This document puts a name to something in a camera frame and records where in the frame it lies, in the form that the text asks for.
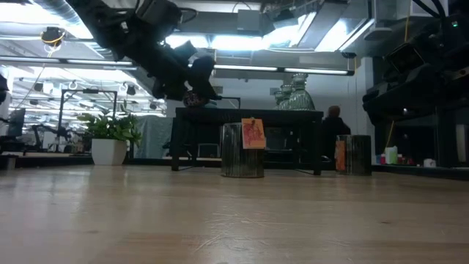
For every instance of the grey fabric cover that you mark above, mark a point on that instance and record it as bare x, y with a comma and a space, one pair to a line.
154, 135

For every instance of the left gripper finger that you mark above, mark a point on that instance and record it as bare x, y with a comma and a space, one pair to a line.
170, 84
203, 73

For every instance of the black computer monitor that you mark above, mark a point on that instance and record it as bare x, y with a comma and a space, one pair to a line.
16, 122

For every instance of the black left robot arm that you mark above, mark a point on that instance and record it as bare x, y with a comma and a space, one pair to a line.
99, 18

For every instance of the black ceiling sensor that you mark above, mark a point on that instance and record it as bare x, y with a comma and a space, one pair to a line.
349, 55

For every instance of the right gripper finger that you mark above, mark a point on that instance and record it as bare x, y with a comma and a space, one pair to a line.
376, 105
421, 93

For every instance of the dark cabinet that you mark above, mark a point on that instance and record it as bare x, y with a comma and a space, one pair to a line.
445, 139

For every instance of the black perforated metal shelf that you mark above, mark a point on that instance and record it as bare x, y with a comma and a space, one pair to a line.
278, 115

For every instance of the black aluminium table frame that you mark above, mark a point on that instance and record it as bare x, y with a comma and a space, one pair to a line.
44, 160

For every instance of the glass bottles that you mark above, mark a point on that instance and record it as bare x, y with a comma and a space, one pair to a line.
301, 99

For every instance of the small red container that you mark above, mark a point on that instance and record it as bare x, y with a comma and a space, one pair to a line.
382, 159

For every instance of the green white bottle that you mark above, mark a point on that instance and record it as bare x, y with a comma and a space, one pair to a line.
391, 155

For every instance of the green glass candlestick holder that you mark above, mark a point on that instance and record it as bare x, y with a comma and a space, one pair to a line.
279, 100
287, 89

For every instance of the black tubular rig frame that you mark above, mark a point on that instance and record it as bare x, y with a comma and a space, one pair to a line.
88, 91

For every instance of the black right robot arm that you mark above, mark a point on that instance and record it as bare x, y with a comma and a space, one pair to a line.
454, 29

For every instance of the green plant in white pot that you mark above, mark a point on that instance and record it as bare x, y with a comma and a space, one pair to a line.
108, 152

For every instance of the silver candle jar orange tag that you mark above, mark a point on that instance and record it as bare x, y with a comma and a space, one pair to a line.
355, 155
234, 157

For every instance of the long ceiling light bar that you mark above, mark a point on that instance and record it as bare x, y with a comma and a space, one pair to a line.
315, 71

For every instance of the person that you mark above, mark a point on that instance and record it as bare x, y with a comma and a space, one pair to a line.
335, 128

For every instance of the white cup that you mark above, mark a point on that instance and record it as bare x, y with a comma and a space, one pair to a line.
429, 163

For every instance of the grey ceiling junction box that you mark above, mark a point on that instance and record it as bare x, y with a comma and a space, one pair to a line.
249, 20

